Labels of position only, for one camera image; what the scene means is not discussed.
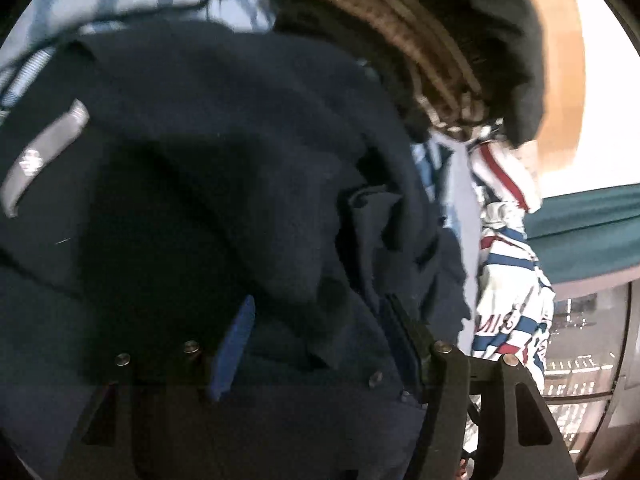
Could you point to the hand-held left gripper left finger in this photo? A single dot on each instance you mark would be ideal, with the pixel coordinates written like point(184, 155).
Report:
point(232, 345)

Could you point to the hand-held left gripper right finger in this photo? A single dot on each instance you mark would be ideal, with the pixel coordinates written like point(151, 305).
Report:
point(405, 345)

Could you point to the navy knit cardigan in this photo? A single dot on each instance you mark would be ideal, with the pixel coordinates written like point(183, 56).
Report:
point(200, 185)

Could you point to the white red blue printed cloth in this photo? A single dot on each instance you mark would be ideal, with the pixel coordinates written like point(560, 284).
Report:
point(510, 280)

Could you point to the grey bed sheet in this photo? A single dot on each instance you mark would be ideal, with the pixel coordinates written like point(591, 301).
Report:
point(467, 220)

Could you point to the teal green cloth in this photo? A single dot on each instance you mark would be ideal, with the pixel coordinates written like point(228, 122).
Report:
point(590, 230)

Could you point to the brown striped fringed scarf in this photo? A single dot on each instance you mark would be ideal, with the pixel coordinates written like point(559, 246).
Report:
point(400, 25)

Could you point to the wooden headboard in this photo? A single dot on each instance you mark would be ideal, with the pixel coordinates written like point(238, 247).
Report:
point(555, 60)

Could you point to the black cloth garment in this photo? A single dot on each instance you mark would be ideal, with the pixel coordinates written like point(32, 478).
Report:
point(490, 25)

